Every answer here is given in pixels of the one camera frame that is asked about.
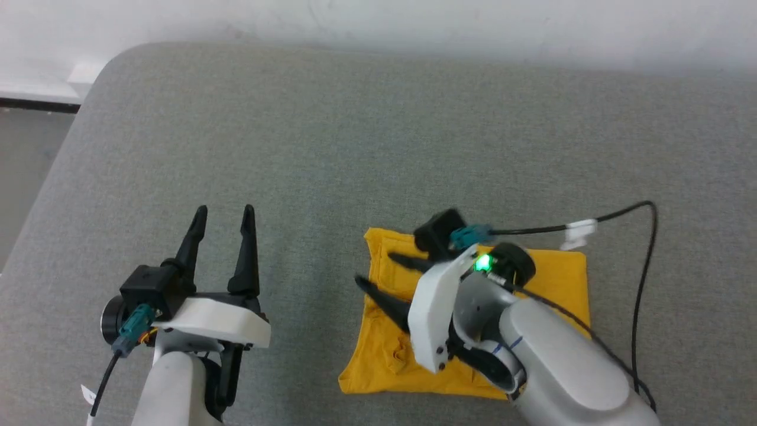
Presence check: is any black left camera cable, teal plug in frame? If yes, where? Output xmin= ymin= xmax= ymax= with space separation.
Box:
xmin=89 ymin=304 xmax=156 ymax=426

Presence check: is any grey fabric sofa cushion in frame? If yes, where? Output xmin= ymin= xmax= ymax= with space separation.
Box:
xmin=0 ymin=41 xmax=757 ymax=426

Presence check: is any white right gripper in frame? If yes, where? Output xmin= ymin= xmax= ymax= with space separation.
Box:
xmin=354 ymin=243 xmax=536 ymax=375

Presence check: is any yellow t-shirt with white print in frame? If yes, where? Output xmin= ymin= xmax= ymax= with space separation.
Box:
xmin=338 ymin=228 xmax=591 ymax=401

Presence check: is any black camera cable, teal plug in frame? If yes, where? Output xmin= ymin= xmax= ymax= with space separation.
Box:
xmin=89 ymin=304 xmax=156 ymax=426
xmin=451 ymin=201 xmax=659 ymax=413

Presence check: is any black baseboard strip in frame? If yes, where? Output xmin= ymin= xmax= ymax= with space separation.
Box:
xmin=0 ymin=97 xmax=81 ymax=114

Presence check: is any black right camera cable, teal plug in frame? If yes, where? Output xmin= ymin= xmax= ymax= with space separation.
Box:
xmin=451 ymin=201 xmax=659 ymax=413

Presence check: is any thin black right gripper cable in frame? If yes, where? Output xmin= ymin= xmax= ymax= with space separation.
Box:
xmin=490 ymin=272 xmax=642 ymax=388

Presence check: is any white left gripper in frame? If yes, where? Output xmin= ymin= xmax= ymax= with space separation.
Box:
xmin=101 ymin=205 xmax=272 ymax=418

